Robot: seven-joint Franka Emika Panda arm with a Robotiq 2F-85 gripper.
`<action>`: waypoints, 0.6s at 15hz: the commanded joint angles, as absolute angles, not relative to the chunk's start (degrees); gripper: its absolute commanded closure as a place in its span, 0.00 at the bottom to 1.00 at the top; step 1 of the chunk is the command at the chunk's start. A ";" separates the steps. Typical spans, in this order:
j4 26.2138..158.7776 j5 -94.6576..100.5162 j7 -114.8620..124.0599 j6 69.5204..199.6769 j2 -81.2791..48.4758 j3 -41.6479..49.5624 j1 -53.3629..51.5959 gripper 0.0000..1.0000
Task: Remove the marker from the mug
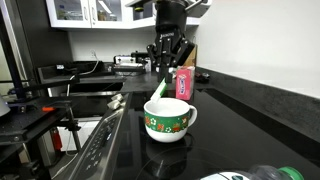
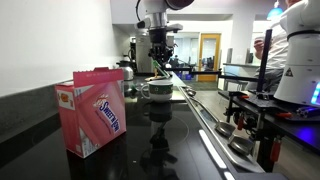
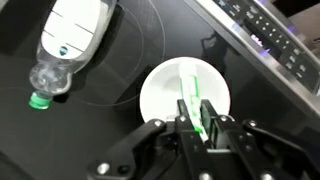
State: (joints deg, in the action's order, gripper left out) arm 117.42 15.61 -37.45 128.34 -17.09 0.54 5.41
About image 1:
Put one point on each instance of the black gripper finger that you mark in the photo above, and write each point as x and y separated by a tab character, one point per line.
153	51
183	50

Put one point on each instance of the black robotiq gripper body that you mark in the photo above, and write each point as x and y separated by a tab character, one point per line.
170	36

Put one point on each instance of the white green marker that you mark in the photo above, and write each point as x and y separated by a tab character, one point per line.
159	91

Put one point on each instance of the white franka robot arm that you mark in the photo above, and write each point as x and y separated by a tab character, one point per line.
170	11

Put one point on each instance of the white green christmas mug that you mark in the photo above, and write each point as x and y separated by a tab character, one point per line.
166	125

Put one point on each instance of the wooden knife block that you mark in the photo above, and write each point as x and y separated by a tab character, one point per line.
191	58

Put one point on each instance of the silver black toaster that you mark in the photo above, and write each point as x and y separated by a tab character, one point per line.
126	63

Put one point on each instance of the small black countertop object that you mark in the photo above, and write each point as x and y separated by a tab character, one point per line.
202	76

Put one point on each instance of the pink sweetener box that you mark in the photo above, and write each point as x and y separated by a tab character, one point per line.
184	83

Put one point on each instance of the silver stove knob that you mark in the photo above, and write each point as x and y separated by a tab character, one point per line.
113	104
117	97

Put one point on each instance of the black horizontal stand bar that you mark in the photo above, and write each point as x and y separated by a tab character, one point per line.
50	81

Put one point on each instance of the stainless stove control panel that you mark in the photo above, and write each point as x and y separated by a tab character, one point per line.
100	146

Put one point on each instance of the orange clamp lever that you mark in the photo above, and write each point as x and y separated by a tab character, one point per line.
48	109

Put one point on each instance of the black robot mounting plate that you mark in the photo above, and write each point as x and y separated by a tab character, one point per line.
30	116

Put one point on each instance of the clear bottle green cap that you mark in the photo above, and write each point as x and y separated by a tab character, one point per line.
253	174

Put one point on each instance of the white wall outlet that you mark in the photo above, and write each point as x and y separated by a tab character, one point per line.
93	54

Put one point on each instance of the white wall cabinets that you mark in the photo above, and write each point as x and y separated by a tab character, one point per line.
83	13

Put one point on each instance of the black vertical stand post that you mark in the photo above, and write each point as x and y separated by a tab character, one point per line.
11	60

